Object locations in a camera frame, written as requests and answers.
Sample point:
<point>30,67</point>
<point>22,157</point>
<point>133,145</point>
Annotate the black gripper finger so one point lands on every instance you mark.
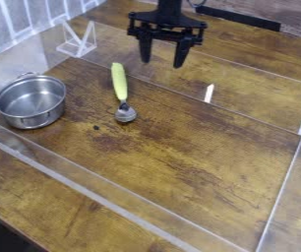
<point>184,46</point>
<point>146,46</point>

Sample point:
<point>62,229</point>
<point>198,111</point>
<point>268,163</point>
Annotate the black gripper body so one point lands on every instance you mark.
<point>152,25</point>

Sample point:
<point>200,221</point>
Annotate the green handled metal spoon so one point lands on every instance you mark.
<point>126,113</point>

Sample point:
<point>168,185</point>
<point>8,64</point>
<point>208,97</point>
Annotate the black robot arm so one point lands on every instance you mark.
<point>170,7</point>

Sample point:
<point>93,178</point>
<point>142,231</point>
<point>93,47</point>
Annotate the black strip on table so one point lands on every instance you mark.
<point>240,18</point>

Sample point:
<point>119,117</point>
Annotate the small steel pot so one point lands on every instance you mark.
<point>33,101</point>

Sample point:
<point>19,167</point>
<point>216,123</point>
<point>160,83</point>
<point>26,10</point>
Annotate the clear acrylic barrier front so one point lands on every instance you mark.
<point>178,230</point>

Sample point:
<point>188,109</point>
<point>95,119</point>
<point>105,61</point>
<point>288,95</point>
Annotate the clear acrylic triangle bracket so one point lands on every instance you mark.
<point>78,46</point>

